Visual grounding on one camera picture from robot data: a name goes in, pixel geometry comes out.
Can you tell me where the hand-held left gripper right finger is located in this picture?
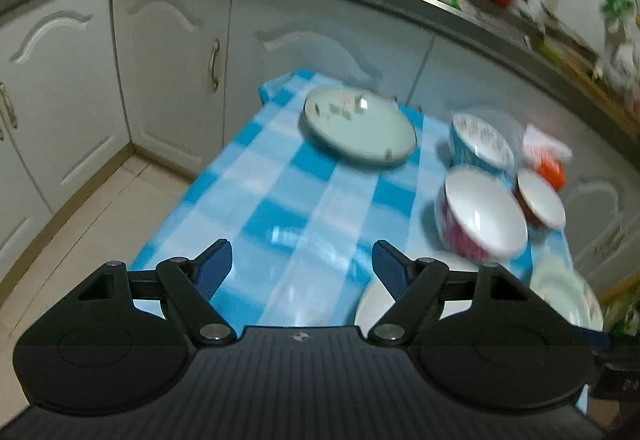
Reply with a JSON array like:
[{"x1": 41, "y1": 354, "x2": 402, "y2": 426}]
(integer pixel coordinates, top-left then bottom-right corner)
[{"x1": 367, "y1": 240, "x2": 538, "y2": 346}]

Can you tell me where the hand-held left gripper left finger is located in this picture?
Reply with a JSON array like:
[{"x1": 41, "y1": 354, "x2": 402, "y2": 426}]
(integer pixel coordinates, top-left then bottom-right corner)
[{"x1": 75, "y1": 239, "x2": 238, "y2": 347}]

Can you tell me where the plain white plate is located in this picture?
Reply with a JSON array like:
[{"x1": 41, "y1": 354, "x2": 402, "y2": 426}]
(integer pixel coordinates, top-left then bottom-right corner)
[{"x1": 354, "y1": 252, "x2": 488, "y2": 328}]

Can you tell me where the white floral plate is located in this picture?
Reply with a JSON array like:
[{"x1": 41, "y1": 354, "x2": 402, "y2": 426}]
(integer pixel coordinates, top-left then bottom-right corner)
[{"x1": 529, "y1": 256, "x2": 606, "y2": 332}]

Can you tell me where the pink patterned bowl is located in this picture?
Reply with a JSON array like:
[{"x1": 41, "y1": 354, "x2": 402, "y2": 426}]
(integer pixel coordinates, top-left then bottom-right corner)
[{"x1": 434, "y1": 166, "x2": 529, "y2": 261}]

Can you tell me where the pale green plate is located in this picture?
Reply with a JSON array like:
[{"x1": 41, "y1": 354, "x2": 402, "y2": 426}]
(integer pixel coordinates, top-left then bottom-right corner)
[{"x1": 301, "y1": 84, "x2": 418, "y2": 165}]

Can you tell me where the blue bowl with sheep print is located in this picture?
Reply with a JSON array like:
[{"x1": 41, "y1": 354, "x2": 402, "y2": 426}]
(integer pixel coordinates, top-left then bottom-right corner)
[{"x1": 447, "y1": 112, "x2": 516, "y2": 173}]

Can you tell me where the red bowl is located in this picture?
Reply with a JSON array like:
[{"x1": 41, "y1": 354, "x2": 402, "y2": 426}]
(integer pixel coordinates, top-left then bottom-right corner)
[{"x1": 515, "y1": 168, "x2": 567, "y2": 231}]

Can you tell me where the blue white checkered tablecloth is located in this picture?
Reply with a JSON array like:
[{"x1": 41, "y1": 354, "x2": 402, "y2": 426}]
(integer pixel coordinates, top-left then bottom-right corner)
[{"x1": 127, "y1": 70, "x2": 576, "y2": 328}]

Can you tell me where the orange white snack packet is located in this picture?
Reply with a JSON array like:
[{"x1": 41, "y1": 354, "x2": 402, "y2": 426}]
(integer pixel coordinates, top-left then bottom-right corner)
[{"x1": 522, "y1": 122, "x2": 573, "y2": 191}]

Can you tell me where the metal cabinet handle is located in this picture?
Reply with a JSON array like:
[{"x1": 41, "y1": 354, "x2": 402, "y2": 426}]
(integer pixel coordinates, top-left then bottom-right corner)
[
  {"x1": 0, "y1": 82, "x2": 18, "y2": 129},
  {"x1": 209, "y1": 38, "x2": 222, "y2": 93}
]

